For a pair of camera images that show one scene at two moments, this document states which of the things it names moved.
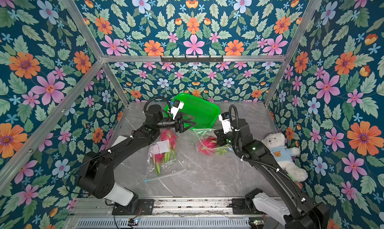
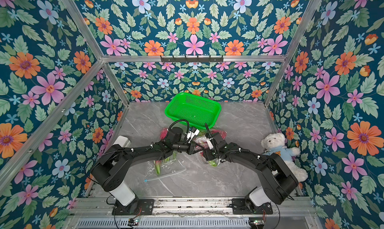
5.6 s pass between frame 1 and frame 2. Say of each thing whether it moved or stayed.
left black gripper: moved
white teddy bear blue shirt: stayed
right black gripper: moved
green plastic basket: stayed
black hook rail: stayed
